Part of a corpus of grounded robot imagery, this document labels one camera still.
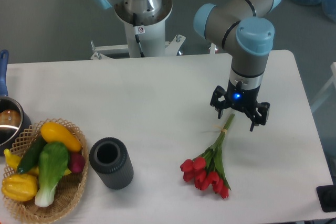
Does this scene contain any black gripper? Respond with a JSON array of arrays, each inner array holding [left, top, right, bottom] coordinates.
[[210, 81, 270, 132]]

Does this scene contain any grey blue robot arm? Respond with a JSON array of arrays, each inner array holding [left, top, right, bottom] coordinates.
[[94, 0, 281, 127]]

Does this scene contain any red tulip bouquet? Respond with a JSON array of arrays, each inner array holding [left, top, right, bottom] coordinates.
[[180, 114, 235, 199]]

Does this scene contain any black device at edge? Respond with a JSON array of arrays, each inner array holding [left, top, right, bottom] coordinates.
[[316, 185, 335, 212]]

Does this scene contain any dark grey ribbed vase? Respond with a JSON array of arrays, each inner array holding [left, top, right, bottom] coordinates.
[[89, 137, 134, 190]]

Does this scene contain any woven wicker basket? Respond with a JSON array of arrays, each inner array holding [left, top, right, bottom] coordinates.
[[1, 119, 89, 223]]

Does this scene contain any yellow squash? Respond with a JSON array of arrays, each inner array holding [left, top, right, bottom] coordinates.
[[40, 122, 82, 152]]

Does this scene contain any green bok choy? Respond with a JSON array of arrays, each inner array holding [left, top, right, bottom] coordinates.
[[35, 142, 69, 208]]

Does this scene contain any dark green cucumber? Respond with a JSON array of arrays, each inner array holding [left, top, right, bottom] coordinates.
[[17, 135, 47, 174]]

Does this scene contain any yellow banana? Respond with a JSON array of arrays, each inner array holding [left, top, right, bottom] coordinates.
[[3, 148, 72, 177]]

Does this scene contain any yellow bell pepper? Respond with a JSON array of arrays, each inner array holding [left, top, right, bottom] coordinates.
[[1, 174, 38, 201]]

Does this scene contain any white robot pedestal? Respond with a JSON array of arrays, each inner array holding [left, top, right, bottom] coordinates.
[[91, 0, 186, 59]]

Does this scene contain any black cable on pedestal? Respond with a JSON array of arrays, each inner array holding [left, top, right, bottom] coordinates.
[[132, 13, 145, 58]]

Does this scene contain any blue handled saucepan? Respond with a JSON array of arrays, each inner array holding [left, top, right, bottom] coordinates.
[[1, 49, 31, 156]]

